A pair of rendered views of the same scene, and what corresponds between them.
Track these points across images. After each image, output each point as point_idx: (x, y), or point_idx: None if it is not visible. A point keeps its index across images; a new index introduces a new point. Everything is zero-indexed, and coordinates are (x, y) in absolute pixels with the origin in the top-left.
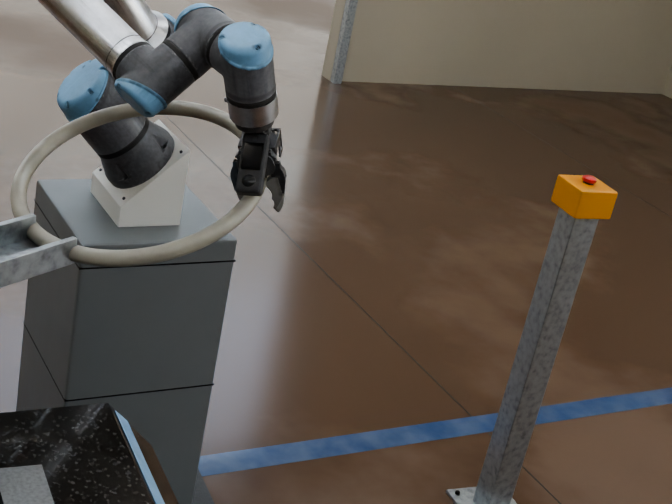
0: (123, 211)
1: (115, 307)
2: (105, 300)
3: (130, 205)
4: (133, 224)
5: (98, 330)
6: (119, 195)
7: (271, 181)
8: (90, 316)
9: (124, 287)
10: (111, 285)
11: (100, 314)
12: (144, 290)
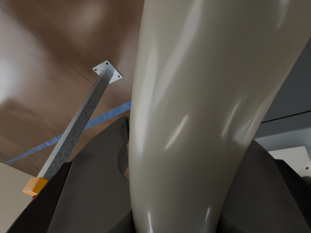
0: (305, 157)
1: (290, 89)
2: (301, 91)
3: (300, 162)
4: (291, 149)
5: (298, 75)
6: (309, 170)
7: (93, 223)
8: (310, 79)
9: (289, 102)
10: (301, 101)
11: (301, 82)
12: (270, 104)
